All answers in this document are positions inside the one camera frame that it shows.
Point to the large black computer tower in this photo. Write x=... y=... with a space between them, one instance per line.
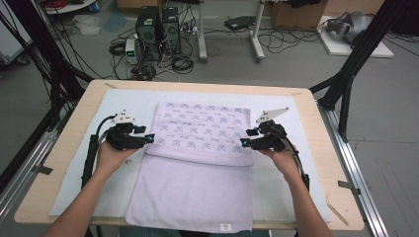
x=148 y=29

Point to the white floor platform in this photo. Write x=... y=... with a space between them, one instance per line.
x=339 y=47

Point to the clear plastic sheet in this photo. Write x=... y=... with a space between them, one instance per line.
x=85 y=24

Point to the tan tape piece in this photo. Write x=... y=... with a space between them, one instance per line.
x=110 y=85

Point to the brown cardboard box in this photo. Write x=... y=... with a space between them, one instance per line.
x=296 y=16

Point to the grey tape strip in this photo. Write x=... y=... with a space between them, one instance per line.
x=42 y=170
x=349 y=187

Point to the white foam mat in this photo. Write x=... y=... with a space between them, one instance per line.
x=125 y=98

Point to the slim black computer tower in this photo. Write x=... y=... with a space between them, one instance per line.
x=171 y=31

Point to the person's right hand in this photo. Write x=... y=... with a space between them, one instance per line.
x=286 y=163

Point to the aluminium rail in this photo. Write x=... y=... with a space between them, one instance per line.
x=349 y=164
x=29 y=164

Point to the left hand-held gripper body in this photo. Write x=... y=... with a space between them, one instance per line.
x=126 y=140

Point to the round white table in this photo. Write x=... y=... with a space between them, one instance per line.
x=66 y=9

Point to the grey helmet-shaped device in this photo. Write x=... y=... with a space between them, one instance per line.
x=355 y=23

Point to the flat black box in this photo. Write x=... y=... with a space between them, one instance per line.
x=238 y=22

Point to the lavender towel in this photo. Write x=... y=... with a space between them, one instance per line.
x=191 y=191

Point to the white desk frame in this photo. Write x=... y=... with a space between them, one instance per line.
x=201 y=33

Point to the person's left hand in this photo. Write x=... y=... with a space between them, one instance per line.
x=107 y=159

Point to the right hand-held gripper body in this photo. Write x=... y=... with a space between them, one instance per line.
x=271 y=140

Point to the black metal frame post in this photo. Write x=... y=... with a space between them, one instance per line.
x=362 y=49
x=39 y=39

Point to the white power supply unit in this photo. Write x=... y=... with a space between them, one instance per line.
x=131 y=49

